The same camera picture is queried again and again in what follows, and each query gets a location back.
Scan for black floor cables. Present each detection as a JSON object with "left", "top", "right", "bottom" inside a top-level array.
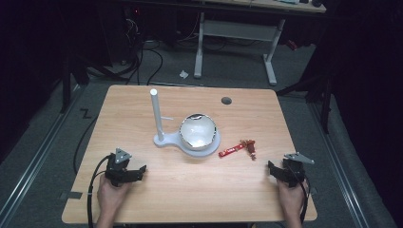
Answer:
[{"left": 120, "top": 12, "right": 203, "bottom": 86}]

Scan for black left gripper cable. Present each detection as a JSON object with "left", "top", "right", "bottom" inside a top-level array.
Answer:
[{"left": 86, "top": 154, "right": 112, "bottom": 228}]

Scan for white stand with pole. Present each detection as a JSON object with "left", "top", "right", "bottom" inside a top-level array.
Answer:
[{"left": 149, "top": 88, "right": 221, "bottom": 159}]

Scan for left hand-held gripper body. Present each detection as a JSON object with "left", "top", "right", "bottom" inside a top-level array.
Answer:
[{"left": 105, "top": 147, "right": 133, "bottom": 187}]

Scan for red candy bar wrapper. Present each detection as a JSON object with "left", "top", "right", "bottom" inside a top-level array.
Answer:
[{"left": 218, "top": 142, "right": 247, "bottom": 159}]

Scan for wooden table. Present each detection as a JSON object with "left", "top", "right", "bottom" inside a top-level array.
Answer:
[{"left": 61, "top": 84, "right": 318, "bottom": 225}]

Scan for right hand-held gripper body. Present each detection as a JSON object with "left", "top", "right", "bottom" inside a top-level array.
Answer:
[{"left": 280, "top": 152, "right": 316, "bottom": 188}]

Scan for metal floor rail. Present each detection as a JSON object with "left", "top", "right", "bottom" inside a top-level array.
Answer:
[
  {"left": 0, "top": 83, "right": 83, "bottom": 228},
  {"left": 308, "top": 101, "right": 372, "bottom": 228}
]

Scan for grey tape strip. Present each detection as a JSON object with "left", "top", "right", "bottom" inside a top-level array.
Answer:
[{"left": 58, "top": 191, "right": 84, "bottom": 201}]

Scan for black stand leg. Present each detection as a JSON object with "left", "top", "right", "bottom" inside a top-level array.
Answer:
[
  {"left": 59, "top": 47, "right": 72, "bottom": 114},
  {"left": 319, "top": 75, "right": 334, "bottom": 135}
]

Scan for shiny metal bowl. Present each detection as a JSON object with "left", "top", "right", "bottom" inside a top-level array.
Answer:
[{"left": 179, "top": 113, "right": 219, "bottom": 151}]

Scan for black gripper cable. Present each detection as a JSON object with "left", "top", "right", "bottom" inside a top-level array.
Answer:
[
  {"left": 86, "top": 154, "right": 112, "bottom": 228},
  {"left": 286, "top": 164, "right": 311, "bottom": 224}
]

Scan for person's right hand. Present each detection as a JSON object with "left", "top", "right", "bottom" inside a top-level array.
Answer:
[{"left": 277, "top": 178, "right": 309, "bottom": 220}]

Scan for desk with white legs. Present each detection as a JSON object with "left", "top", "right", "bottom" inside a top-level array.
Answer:
[{"left": 189, "top": 0, "right": 327, "bottom": 86}]

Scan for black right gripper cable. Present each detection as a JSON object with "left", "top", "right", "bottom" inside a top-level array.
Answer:
[{"left": 286, "top": 164, "right": 311, "bottom": 224}]

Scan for crumpled red wrapper piece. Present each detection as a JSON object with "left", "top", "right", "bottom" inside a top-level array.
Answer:
[{"left": 240, "top": 139, "right": 259, "bottom": 162}]

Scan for person's left hand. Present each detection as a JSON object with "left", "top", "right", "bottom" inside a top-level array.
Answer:
[{"left": 96, "top": 174, "right": 131, "bottom": 220}]

